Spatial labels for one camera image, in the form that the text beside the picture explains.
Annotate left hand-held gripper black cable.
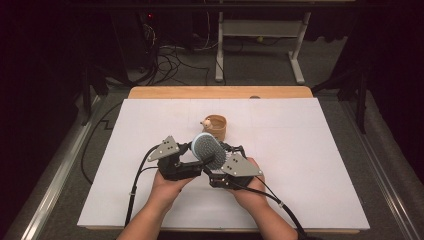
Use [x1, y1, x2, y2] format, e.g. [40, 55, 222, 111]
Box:
[123, 144, 162, 228]

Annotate wooden table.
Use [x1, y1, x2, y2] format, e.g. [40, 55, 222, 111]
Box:
[85, 85, 362, 235]

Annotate person's right hand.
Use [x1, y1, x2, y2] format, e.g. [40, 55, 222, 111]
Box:
[229, 156, 270, 208]

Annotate dark stand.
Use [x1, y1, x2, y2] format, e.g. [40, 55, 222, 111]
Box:
[311, 64, 368, 135]
[79, 61, 111, 127]

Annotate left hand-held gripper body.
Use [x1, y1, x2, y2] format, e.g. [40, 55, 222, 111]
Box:
[147, 135, 203, 182]

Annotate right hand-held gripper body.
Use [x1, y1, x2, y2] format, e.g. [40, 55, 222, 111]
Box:
[207, 153, 264, 191]

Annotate white metal stand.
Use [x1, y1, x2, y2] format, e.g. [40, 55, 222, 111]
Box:
[214, 11, 306, 86]

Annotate metal floor rail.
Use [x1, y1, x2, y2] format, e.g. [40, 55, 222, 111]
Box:
[19, 94, 102, 240]
[339, 99, 422, 240]

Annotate white table mat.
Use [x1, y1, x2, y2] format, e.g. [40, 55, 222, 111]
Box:
[77, 97, 371, 231]

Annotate bundle of floor cables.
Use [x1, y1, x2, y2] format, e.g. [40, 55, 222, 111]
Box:
[139, 12, 222, 87]

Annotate light blue hairbrush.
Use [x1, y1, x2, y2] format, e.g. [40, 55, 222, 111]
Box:
[190, 131, 236, 175]

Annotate black floor cable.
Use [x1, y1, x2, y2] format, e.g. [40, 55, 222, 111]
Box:
[80, 100, 125, 186]

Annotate wooden cup with animal figure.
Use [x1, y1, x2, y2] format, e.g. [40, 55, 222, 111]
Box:
[199, 114, 228, 142]

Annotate dark computer case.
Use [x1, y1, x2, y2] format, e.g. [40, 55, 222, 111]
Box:
[111, 9, 162, 73]

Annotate person's left hand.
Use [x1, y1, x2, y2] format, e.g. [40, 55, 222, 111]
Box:
[150, 169, 197, 206]

